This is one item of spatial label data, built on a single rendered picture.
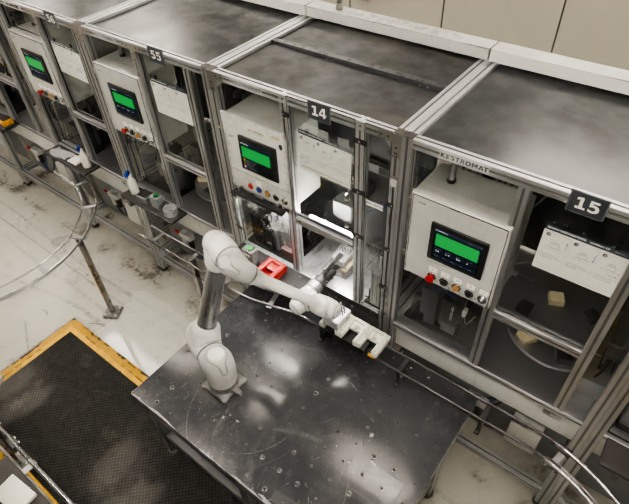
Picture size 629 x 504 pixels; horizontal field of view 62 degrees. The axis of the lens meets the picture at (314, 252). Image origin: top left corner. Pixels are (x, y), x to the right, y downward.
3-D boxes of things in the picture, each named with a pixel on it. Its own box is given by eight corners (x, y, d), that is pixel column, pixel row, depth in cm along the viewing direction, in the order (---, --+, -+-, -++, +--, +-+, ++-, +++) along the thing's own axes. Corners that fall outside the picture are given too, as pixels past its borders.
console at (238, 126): (229, 186, 294) (216, 112, 262) (263, 162, 310) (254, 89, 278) (287, 213, 275) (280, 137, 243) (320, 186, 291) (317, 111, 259)
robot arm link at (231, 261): (262, 269, 243) (248, 253, 252) (237, 257, 229) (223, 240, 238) (245, 290, 245) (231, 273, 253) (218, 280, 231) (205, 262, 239)
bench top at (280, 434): (132, 397, 283) (130, 393, 280) (262, 279, 342) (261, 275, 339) (365, 590, 214) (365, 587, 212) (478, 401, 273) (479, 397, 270)
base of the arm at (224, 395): (230, 409, 271) (228, 403, 267) (200, 386, 281) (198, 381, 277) (253, 384, 281) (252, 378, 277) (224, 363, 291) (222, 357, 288)
